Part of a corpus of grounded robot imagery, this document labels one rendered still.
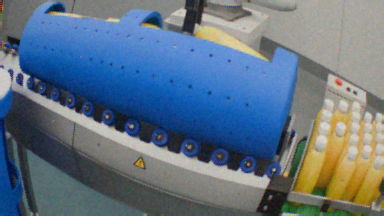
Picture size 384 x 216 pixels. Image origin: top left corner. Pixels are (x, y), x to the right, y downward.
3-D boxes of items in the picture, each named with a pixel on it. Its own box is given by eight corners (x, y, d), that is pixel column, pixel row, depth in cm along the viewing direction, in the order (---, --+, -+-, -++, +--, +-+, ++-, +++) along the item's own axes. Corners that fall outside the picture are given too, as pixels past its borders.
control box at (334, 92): (324, 97, 170) (328, 72, 165) (360, 114, 166) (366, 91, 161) (322, 110, 162) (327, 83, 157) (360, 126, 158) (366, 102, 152)
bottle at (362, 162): (347, 210, 130) (370, 162, 120) (334, 204, 133) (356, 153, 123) (354, 199, 135) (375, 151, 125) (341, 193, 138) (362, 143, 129)
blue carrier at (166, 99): (48, 57, 177) (61, -8, 164) (285, 130, 159) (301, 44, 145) (15, 85, 153) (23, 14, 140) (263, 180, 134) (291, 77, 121)
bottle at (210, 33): (255, 86, 142) (185, 43, 143) (267, 63, 142) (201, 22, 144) (258, 82, 135) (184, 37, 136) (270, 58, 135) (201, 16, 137)
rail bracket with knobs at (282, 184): (263, 198, 136) (275, 168, 131) (284, 202, 135) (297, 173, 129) (252, 217, 128) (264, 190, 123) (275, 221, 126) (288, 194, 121)
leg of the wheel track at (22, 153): (33, 210, 225) (18, 116, 194) (40, 215, 224) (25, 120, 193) (29, 215, 221) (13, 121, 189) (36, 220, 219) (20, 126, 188)
